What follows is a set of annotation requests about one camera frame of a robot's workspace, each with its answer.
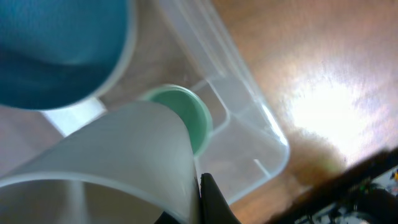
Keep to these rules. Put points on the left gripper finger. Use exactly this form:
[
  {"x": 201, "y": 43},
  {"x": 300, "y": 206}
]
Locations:
[{"x": 214, "y": 208}]

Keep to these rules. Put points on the grey plastic cup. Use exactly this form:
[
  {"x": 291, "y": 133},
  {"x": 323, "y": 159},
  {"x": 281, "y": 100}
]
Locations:
[{"x": 129, "y": 166}]

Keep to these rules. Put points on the mint green plastic cup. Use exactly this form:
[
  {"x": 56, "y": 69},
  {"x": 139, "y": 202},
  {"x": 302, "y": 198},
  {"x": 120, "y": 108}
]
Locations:
[{"x": 190, "y": 108}]

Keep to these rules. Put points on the clear plastic storage container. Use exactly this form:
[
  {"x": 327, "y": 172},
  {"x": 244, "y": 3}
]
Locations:
[{"x": 184, "y": 43}]

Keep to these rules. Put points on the blue large bowl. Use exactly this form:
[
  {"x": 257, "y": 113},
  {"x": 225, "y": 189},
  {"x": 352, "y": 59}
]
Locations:
[{"x": 55, "y": 53}]

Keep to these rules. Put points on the white label sticker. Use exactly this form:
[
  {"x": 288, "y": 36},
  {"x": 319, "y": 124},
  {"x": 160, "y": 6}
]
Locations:
[{"x": 70, "y": 119}]

